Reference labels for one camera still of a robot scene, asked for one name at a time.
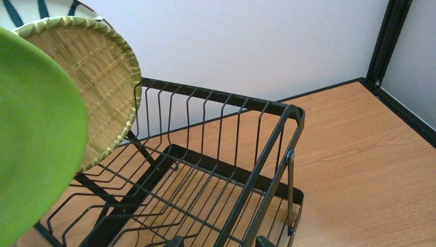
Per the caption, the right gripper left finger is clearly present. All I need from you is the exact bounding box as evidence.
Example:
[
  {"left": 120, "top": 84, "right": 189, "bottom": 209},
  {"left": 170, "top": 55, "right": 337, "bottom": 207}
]
[{"left": 164, "top": 236, "right": 184, "bottom": 247}]

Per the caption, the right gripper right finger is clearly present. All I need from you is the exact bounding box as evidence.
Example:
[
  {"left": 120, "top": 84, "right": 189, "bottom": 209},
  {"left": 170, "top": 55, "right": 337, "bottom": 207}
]
[{"left": 255, "top": 236, "right": 276, "bottom": 247}]

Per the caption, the black wire dish rack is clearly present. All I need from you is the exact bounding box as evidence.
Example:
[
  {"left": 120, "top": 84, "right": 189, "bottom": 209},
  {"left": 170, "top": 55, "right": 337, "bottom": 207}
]
[{"left": 34, "top": 78, "right": 305, "bottom": 246}]

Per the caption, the green plate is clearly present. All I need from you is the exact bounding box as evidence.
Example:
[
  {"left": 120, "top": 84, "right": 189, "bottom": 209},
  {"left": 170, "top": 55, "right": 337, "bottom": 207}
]
[{"left": 1, "top": 29, "right": 88, "bottom": 246}]

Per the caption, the woven bamboo tray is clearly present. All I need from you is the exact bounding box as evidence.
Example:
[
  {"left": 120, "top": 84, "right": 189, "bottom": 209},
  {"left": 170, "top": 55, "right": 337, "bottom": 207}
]
[{"left": 14, "top": 16, "right": 142, "bottom": 172}]

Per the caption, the blue striped white plate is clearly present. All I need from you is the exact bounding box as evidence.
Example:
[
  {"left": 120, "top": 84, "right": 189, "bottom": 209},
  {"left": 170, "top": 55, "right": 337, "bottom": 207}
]
[{"left": 1, "top": 0, "right": 110, "bottom": 30}]

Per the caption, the right black corner post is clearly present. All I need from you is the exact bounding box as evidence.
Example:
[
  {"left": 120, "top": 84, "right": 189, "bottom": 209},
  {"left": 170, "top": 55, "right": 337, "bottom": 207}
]
[{"left": 366, "top": 0, "right": 412, "bottom": 87}]

